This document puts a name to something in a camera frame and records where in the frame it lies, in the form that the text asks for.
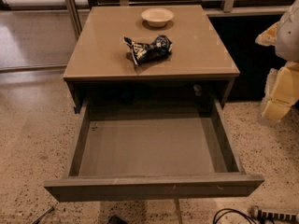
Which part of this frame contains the grey drawer cabinet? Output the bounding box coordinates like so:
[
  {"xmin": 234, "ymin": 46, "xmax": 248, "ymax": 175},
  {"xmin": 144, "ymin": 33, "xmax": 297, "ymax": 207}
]
[{"xmin": 64, "ymin": 6, "xmax": 239, "ymax": 109}]

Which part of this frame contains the open grey top drawer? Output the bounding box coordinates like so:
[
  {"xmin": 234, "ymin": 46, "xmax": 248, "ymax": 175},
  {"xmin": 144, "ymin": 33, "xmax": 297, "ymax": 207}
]
[{"xmin": 44, "ymin": 96, "xmax": 264, "ymax": 202}]

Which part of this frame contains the white power strip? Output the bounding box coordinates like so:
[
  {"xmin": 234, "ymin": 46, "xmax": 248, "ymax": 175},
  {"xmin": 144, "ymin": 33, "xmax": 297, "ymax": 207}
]
[{"xmin": 249, "ymin": 205, "xmax": 299, "ymax": 224}]

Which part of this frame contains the black object on floor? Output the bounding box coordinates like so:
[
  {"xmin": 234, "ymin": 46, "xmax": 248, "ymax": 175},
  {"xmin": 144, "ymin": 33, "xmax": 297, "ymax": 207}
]
[{"xmin": 107, "ymin": 216, "xmax": 128, "ymax": 224}]

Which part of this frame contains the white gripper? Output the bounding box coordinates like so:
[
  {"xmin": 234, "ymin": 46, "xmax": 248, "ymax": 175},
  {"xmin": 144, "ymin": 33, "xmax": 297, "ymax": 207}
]
[{"xmin": 261, "ymin": 62, "xmax": 299, "ymax": 121}]

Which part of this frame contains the blue chip bag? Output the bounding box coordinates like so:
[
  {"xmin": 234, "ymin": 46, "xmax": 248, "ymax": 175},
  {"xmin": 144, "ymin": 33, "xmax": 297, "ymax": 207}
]
[{"xmin": 123, "ymin": 35, "xmax": 172, "ymax": 66}]

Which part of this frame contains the grey metal bar on floor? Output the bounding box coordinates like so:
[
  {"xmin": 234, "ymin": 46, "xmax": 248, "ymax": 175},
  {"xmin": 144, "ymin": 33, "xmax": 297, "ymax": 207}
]
[{"xmin": 30, "ymin": 206, "xmax": 54, "ymax": 224}]

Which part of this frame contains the black cable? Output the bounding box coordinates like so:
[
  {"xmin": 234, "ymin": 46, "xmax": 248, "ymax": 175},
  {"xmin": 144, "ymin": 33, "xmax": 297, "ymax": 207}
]
[{"xmin": 212, "ymin": 207, "xmax": 258, "ymax": 224}]

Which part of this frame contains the white ceramic bowl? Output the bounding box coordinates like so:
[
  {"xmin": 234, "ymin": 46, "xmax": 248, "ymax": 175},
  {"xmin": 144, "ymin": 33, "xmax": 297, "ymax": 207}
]
[{"xmin": 141, "ymin": 8, "xmax": 174, "ymax": 28}]

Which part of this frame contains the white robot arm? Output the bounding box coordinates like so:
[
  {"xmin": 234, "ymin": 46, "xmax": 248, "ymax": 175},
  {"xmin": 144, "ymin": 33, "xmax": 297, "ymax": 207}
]
[{"xmin": 255, "ymin": 0, "xmax": 299, "ymax": 125}]

